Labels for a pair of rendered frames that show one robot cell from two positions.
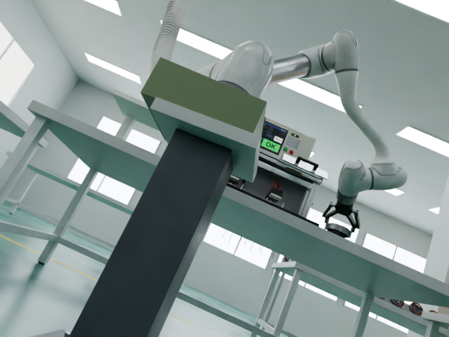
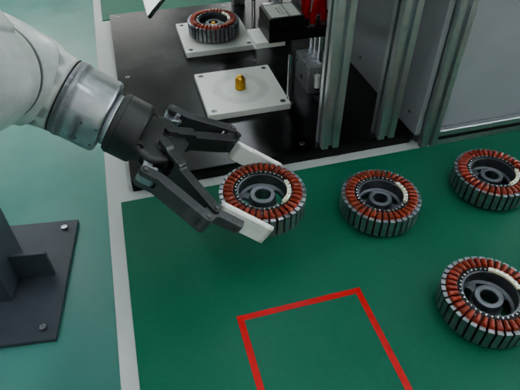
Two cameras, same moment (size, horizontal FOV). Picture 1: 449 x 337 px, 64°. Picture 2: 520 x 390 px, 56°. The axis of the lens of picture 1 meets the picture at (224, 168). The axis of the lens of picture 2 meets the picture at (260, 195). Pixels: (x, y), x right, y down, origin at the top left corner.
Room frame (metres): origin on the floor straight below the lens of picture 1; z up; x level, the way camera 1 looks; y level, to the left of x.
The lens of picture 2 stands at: (1.60, -1.08, 1.25)
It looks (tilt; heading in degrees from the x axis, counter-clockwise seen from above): 43 degrees down; 72
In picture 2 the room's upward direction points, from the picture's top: straight up
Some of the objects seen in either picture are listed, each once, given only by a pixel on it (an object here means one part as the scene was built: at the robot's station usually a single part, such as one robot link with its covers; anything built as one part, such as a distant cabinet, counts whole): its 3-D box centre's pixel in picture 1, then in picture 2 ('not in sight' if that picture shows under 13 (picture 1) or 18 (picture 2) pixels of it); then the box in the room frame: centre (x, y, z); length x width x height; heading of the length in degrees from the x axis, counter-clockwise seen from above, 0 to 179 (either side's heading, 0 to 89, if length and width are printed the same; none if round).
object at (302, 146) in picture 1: (269, 150); not in sight; (2.14, -0.21, 1.22); 0.44 x 0.39 x 0.20; 88
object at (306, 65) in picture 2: not in sight; (313, 70); (1.95, -0.31, 0.80); 0.07 x 0.05 x 0.06; 88
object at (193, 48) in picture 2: not in sight; (213, 35); (1.82, -0.06, 0.78); 0.15 x 0.15 x 0.01; 88
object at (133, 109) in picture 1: (127, 138); not in sight; (2.43, 0.70, 0.98); 0.37 x 0.35 x 0.46; 88
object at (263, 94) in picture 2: not in sight; (240, 90); (1.81, -0.31, 0.78); 0.15 x 0.15 x 0.01; 88
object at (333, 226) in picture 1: (338, 230); (262, 198); (1.74, -0.64, 0.82); 0.11 x 0.11 x 0.04
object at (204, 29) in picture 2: not in sight; (213, 25); (1.82, -0.06, 0.80); 0.11 x 0.11 x 0.04
